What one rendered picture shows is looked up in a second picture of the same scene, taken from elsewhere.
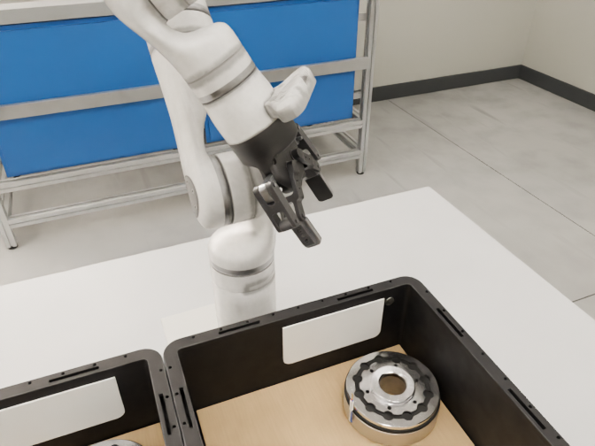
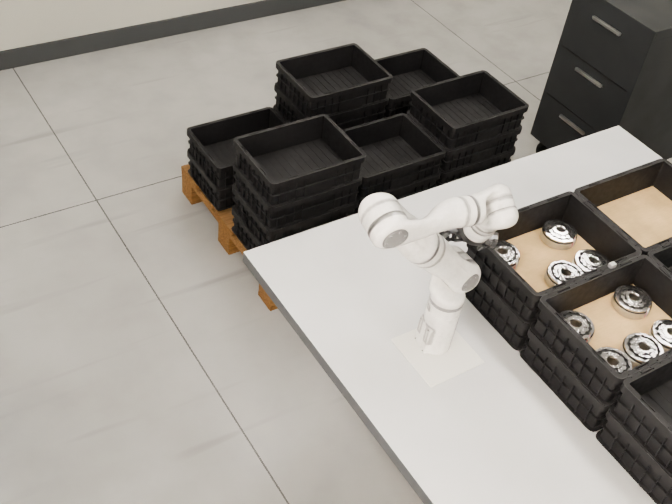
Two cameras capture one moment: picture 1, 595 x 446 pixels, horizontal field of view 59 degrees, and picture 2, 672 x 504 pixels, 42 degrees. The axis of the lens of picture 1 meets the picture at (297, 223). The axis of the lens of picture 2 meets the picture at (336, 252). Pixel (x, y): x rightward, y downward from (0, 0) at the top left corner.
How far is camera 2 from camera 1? 233 cm
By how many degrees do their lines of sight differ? 77
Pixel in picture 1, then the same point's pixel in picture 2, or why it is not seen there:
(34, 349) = (473, 446)
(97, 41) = not seen: outside the picture
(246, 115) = not seen: hidden behind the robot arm
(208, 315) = (421, 363)
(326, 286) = (378, 310)
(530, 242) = (37, 267)
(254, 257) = not seen: hidden behind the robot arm
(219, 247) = (459, 298)
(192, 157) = (472, 266)
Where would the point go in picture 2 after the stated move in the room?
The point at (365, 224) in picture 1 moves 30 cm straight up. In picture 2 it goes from (304, 290) to (313, 210)
